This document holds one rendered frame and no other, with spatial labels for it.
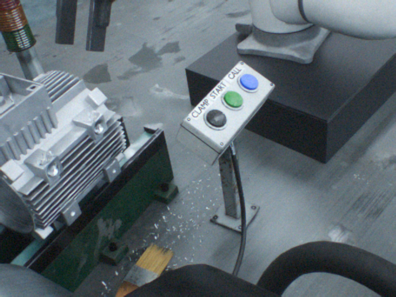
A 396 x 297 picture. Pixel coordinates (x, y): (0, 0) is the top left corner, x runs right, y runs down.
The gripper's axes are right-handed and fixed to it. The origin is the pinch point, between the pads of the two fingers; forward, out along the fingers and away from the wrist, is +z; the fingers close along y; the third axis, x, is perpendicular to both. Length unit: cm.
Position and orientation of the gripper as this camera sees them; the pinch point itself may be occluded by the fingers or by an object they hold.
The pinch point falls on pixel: (81, 25)
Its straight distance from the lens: 73.6
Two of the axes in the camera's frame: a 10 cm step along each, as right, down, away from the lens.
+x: 5.2, -1.4, 8.4
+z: -1.6, 9.5, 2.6
